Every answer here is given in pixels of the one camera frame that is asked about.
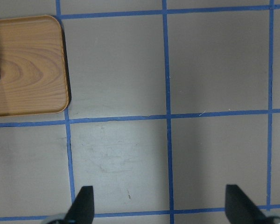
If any wooden tray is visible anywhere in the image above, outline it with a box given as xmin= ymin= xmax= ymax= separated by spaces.
xmin=0 ymin=15 xmax=70 ymax=117

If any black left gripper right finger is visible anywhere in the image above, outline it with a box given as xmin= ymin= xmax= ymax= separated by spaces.
xmin=225 ymin=184 xmax=270 ymax=224

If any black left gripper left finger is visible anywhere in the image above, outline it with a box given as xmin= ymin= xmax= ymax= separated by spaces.
xmin=64 ymin=186 xmax=94 ymax=224

